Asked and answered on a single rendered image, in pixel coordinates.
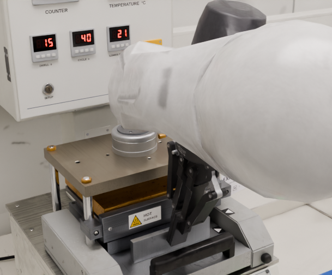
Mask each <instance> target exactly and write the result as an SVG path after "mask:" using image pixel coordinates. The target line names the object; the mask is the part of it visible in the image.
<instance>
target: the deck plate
mask: <svg viewBox="0 0 332 275"><path fill-rule="evenodd" d="M60 193H61V205H62V210H63V209H68V210H69V202H72V200H71V199H70V198H69V197H68V196H67V195H66V189H65V188H64V189H61V190H60ZM5 207H6V209H7V210H8V211H9V213H10V214H11V216H12V217H13V218H14V220H15V221H16V222H17V224H18V225H19V227H20V228H21V230H22V231H23V233H24V234H25V235H26V237H27V238H28V239H29V241H30V242H31V244H32V245H33V247H34V248H35V249H36V251H37V252H38V253H39V255H40V256H41V258H42V259H43V261H44V262H45V264H46V265H47V266H48V268H49V269H50V270H51V272H52V273H53V275H64V274H63V272H62V271H61V270H60V269H59V267H58V266H57V264H56V263H55V262H54V260H53V259H52V258H51V257H50V255H49V254H48V252H47V251H46V250H45V247H44V238H43V227H42V222H41V217H42V215H45V214H48V213H52V212H53V206H52V195H51V192H50V193H46V194H42V195H38V196H34V197H31V198H27V199H23V200H19V201H15V202H11V203H8V204H5ZM278 262H279V259H278V258H277V257H276V256H274V255H273V260H271V261H270V263H268V264H265V263H263V264H261V265H258V266H256V267H253V268H251V267H250V266H246V267H244V268H242V269H239V270H237V271H234V272H232V273H229V274H227V275H250V274H252V273H255V272H257V271H259V270H262V269H264V268H266V267H269V266H271V265H274V264H277V263H278Z"/></svg>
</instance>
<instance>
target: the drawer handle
mask: <svg viewBox="0 0 332 275"><path fill-rule="evenodd" d="M221 252H222V253H224V254H225V255H226V256H227V257H228V258H231V257H233V256H234V253H235V242H234V236H233V235H232V234H230V233H229V232H225V233H223V234H220V235H217V236H214V237H211V238H208V239H206V240H203V241H200V242H197V243H194V244H192V245H189V246H186V247H184V248H181V249H177V250H175V251H172V252H169V253H167V254H164V255H161V256H158V257H155V258H153V259H151V261H150V266H149V273H150V275H162V274H165V273H167V272H170V271H173V270H176V269H178V268H181V267H183V266H186V265H189V264H191V263H194V262H196V261H199V260H202V259H205V258H207V257H210V256H212V255H215V254H218V253H221Z"/></svg>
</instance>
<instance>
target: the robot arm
mask: <svg viewBox="0 0 332 275"><path fill-rule="evenodd" d="M266 21H267V16H266V15H265V14H263V13H262V12H261V11H260V10H258V9H256V8H255V7H253V6H251V5H249V4H246V3H242V2H237V1H227V0H216V1H211V2H208V3H207V5H206V6H205V8H204V10H203V13H202V15H201V17H200V19H199V21H198V24H197V27H196V30H195V34H194V37H193V40H192V43H191V45H189V46H185V47H181V48H177V49H176V48H172V47H168V46H163V45H158V44H153V43H148V42H145V41H138V42H136V43H134V44H132V45H130V46H128V47H127V48H126V49H125V50H124V51H123V52H122V53H121V54H120V55H119V57H118V59H117V60H116V62H115V64H114V65H113V68H112V73H111V77H110V80H109V83H108V99H109V103H110V108H111V112H112V113H113V114H114V116H115V117H116V119H117V120H118V122H119V123H120V124H121V125H122V127H123V128H124V129H132V130H144V131H152V132H155V133H161V134H165V135H167V136H168V137H170V138H171V139H173V141H169V142H167V150H168V173H167V198H168V199H171V200H172V208H173V210H172V215H171V223H170V228H169V231H168V235H167V239H166V241H167V242H168V243H169V245H170V246H171V247H172V246H175V245H178V244H180V243H183V242H186V239H187V236H188V233H189V232H190V231H191V227H192V226H194V225H197V224H201V223H204V221H205V220H206V219H207V217H208V216H209V214H210V212H211V211H212V209H213V208H214V206H215V205H216V203H217V202H218V200H219V199H220V198H222V197H224V196H226V195H227V191H226V189H225V188H220V186H219V184H218V181H217V178H218V176H219V173H221V174H222V175H223V176H225V177H227V178H229V179H231V180H233V181H235V182H237V183H239V184H241V185H243V186H244V187H246V188H248V189H250V190H251V191H253V192H255V193H257V194H259V195H261V196H263V197H264V198H271V199H280V200H289V201H297V202H307V203H309V202H314V201H319V200H324V199H328V198H332V27H329V26H326V25H323V24H320V23H314V22H309V21H303V20H297V19H296V20H288V21H281V22H274V23H268V24H266ZM208 185H209V186H208ZM207 186H208V188H207V190H205V188H206V187H207ZM174 188H176V189H175V190H173V189H174ZM204 193H205V194H204Z"/></svg>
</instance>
